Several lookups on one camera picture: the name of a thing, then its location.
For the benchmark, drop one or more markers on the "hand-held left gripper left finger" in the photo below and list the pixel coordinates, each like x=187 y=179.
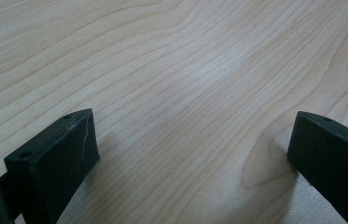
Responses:
x=53 y=168

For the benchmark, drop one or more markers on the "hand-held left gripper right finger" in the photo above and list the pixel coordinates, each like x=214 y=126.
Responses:
x=333 y=168

